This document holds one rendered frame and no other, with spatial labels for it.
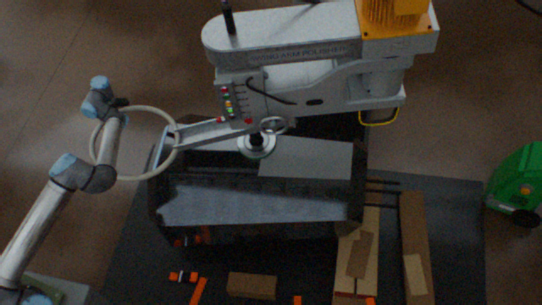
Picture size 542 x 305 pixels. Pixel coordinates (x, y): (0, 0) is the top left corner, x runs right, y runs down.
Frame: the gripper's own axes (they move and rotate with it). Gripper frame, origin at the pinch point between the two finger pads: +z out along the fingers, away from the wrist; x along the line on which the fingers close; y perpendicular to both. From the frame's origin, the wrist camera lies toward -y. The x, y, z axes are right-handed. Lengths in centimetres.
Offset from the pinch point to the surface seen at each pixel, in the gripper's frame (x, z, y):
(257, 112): 66, -45, -53
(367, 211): 110, 50, -106
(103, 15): -191, 99, -46
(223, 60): 58, -81, -41
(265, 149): 64, -4, -58
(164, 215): 56, 23, 4
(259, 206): 85, 11, -41
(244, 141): 53, -3, -52
